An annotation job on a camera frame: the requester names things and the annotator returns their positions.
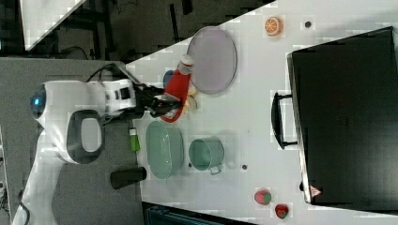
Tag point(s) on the orange slice toy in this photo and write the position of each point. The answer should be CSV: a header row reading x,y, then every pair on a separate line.
x,y
274,26

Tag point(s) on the pink toy strawberry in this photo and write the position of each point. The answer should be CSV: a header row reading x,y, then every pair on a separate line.
x,y
262,196

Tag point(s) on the red ketchup bottle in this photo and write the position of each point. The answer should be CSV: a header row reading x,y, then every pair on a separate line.
x,y
178,86

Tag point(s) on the black toaster oven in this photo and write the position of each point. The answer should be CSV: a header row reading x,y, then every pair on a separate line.
x,y
345,105

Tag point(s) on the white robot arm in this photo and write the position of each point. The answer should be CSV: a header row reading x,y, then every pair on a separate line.
x,y
72,115

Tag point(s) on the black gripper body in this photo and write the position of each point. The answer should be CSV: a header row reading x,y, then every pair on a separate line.
x,y
147,98

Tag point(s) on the black cylinder mount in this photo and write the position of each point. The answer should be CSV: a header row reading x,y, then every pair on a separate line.
x,y
124,178

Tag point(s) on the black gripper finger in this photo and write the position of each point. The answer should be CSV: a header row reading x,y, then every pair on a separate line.
x,y
163,108
167,97

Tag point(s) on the green cup with handle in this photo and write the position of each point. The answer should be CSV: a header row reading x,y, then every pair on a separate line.
x,y
207,154

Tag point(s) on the blue bowl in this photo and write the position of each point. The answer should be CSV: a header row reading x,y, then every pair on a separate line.
x,y
167,76

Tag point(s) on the red toy strawberry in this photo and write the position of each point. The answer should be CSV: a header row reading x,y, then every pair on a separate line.
x,y
281,210

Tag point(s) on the round purple plate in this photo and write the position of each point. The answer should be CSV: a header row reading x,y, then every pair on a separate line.
x,y
215,56

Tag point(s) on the yellow toy banana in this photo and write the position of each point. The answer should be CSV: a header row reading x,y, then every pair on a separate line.
x,y
190,103

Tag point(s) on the green oval strainer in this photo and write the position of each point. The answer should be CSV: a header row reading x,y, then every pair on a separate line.
x,y
165,149

